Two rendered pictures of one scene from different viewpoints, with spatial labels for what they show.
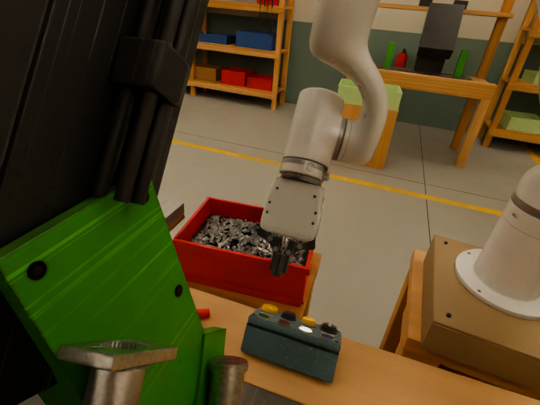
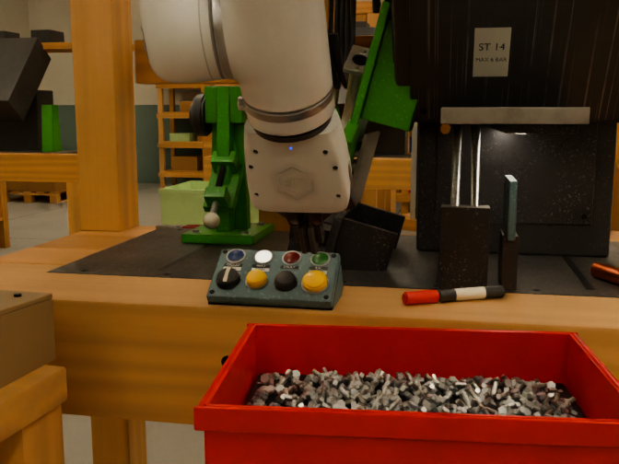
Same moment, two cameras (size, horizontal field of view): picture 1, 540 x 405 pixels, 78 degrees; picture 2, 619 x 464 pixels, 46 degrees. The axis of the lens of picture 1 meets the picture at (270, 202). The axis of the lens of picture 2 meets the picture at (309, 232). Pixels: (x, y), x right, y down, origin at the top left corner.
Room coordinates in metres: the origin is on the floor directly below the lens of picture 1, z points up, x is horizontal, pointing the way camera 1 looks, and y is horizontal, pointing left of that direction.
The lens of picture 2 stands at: (1.24, -0.10, 1.12)
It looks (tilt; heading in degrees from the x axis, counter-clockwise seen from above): 9 degrees down; 175
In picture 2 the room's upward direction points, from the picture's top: straight up
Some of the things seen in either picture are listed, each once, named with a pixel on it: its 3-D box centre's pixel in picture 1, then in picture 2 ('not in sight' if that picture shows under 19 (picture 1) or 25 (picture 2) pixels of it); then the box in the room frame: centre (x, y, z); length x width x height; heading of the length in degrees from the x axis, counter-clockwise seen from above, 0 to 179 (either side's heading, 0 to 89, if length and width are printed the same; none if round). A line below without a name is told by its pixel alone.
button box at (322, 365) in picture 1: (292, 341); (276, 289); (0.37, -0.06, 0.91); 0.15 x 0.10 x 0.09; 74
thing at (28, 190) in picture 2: not in sight; (51, 180); (-8.87, -2.67, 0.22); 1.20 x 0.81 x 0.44; 165
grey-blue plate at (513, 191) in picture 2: not in sight; (508, 231); (0.31, 0.25, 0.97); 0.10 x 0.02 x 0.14; 164
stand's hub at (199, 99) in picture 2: not in sight; (200, 114); (-0.11, -0.17, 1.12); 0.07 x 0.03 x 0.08; 164
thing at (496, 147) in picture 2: not in sight; (509, 145); (0.03, 0.35, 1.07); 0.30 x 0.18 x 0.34; 74
